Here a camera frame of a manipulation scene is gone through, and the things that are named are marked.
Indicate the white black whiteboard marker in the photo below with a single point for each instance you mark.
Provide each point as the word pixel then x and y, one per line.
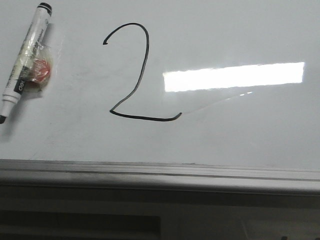
pixel 22 68

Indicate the white whiteboard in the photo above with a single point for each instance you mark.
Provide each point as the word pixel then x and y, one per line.
pixel 209 82

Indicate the grey aluminium whiteboard frame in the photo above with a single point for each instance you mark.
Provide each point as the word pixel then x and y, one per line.
pixel 160 176

